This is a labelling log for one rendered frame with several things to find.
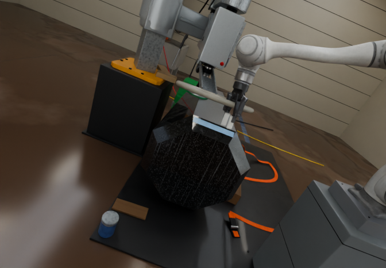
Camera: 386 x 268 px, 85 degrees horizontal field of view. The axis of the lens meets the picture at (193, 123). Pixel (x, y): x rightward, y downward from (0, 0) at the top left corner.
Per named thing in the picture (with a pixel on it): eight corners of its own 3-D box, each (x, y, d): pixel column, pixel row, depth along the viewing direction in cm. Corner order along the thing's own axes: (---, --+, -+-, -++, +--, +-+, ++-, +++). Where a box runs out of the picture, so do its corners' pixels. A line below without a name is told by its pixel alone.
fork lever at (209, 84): (195, 61, 206) (197, 56, 203) (213, 68, 209) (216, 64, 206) (194, 91, 148) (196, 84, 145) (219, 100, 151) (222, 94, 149)
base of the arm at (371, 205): (366, 190, 122) (373, 183, 120) (402, 224, 103) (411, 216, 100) (341, 183, 119) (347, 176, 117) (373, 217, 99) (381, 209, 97)
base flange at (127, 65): (108, 65, 193) (109, 60, 191) (130, 60, 238) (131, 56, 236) (158, 86, 195) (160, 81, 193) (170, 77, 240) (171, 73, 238)
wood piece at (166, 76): (155, 76, 205) (157, 71, 203) (156, 74, 214) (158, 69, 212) (174, 83, 208) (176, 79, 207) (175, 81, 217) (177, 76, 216)
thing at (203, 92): (174, 82, 147) (175, 78, 146) (237, 106, 155) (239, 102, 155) (176, 87, 99) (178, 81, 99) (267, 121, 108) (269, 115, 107)
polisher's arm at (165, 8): (146, 20, 176) (155, -12, 166) (133, 14, 199) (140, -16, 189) (211, 46, 222) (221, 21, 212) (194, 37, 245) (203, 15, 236)
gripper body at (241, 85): (253, 86, 103) (246, 104, 105) (242, 83, 110) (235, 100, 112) (242, 81, 99) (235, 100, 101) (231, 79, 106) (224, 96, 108)
